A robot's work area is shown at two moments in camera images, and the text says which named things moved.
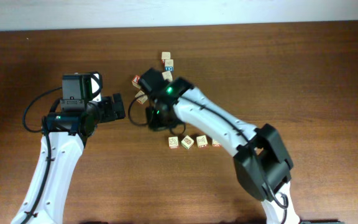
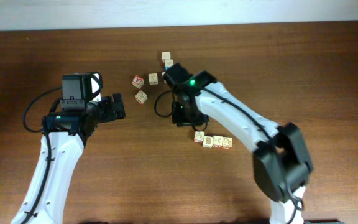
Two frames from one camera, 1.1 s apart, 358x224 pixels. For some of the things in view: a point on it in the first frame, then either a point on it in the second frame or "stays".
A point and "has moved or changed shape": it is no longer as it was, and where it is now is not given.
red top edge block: (166, 55) stays
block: (202, 141) has moved or changed shape
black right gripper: (156, 120) to (176, 118)
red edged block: (215, 144) has moved or changed shape
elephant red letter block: (142, 99) stays
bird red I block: (173, 142) to (198, 137)
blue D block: (169, 66) stays
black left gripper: (109, 112) stays
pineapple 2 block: (187, 142) to (207, 142)
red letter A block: (135, 81) stays
